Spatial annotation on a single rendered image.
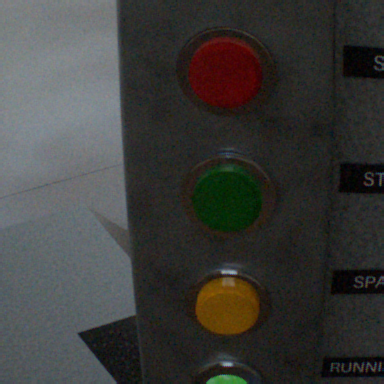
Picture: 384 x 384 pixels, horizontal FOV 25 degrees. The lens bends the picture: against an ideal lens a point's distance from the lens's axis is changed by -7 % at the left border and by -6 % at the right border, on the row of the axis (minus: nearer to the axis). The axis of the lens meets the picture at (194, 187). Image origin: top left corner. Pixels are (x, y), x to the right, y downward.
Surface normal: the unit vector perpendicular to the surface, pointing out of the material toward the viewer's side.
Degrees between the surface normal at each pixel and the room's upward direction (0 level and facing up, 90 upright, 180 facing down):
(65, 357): 0
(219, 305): 90
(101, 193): 0
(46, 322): 0
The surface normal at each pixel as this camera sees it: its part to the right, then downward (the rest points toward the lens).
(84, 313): -0.03, -0.88
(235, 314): -0.11, 0.48
